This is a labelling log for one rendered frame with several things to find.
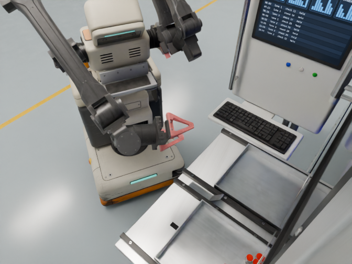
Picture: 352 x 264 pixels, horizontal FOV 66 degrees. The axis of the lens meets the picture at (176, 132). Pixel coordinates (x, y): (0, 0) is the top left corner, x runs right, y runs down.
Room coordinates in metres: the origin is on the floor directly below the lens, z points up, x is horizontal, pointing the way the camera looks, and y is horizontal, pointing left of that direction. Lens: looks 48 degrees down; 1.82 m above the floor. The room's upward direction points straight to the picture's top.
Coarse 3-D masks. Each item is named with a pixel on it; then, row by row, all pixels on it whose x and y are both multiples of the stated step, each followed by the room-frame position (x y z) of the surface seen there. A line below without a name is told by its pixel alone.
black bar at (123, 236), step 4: (120, 236) 0.35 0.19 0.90; (124, 236) 0.35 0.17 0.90; (124, 240) 0.34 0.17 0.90; (128, 240) 0.33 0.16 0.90; (132, 240) 0.33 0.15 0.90; (128, 244) 0.32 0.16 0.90; (132, 244) 0.32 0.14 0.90; (136, 244) 0.32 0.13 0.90; (132, 248) 0.31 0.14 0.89; (136, 248) 0.31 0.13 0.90; (140, 248) 0.31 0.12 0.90; (136, 252) 0.30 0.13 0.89; (140, 252) 0.30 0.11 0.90; (144, 252) 0.30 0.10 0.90; (140, 256) 0.29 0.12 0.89; (144, 256) 0.28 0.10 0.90; (148, 256) 0.28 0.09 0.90; (148, 260) 0.27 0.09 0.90; (152, 260) 0.27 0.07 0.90
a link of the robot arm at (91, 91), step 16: (0, 0) 0.65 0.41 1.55; (16, 0) 0.65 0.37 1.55; (32, 0) 0.66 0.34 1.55; (32, 16) 0.63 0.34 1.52; (48, 16) 0.64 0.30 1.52; (48, 32) 0.61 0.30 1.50; (64, 48) 0.58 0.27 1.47; (64, 64) 0.56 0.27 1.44; (80, 64) 0.56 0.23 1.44; (80, 80) 0.53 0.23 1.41; (96, 80) 0.54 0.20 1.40; (96, 96) 0.51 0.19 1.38; (112, 96) 0.51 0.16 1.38; (96, 112) 0.48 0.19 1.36; (112, 112) 0.48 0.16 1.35
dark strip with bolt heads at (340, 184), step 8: (344, 176) 0.14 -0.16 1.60; (336, 184) 0.14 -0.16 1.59; (344, 184) 0.12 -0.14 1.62; (336, 192) 0.12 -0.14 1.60; (328, 200) 0.12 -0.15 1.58; (320, 208) 0.13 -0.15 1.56; (312, 216) 0.13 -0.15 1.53; (304, 224) 0.13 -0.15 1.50; (296, 232) 0.13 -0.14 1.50; (280, 256) 0.12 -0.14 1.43
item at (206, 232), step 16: (208, 208) 0.45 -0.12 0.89; (192, 224) 0.40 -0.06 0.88; (208, 224) 0.40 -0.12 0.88; (224, 224) 0.40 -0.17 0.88; (176, 240) 0.34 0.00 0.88; (192, 240) 0.34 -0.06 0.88; (208, 240) 0.34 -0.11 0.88; (224, 240) 0.34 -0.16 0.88; (240, 240) 0.34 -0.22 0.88; (256, 240) 0.33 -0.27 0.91; (160, 256) 0.29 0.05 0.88; (176, 256) 0.29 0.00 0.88; (192, 256) 0.29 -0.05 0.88; (208, 256) 0.29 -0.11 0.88; (224, 256) 0.29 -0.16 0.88; (240, 256) 0.29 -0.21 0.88
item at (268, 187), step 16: (240, 160) 0.67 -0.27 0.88; (256, 160) 0.67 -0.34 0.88; (272, 160) 0.66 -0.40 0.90; (224, 176) 0.59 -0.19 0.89; (240, 176) 0.60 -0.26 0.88; (256, 176) 0.60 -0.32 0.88; (272, 176) 0.60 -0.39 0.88; (288, 176) 0.60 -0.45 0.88; (304, 176) 0.58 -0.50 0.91; (224, 192) 0.51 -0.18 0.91; (240, 192) 0.52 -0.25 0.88; (256, 192) 0.52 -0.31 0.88; (272, 192) 0.52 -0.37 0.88; (288, 192) 0.52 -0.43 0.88; (256, 208) 0.46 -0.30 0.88; (272, 208) 0.46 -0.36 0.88; (288, 208) 0.46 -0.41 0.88; (272, 224) 0.39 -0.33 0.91
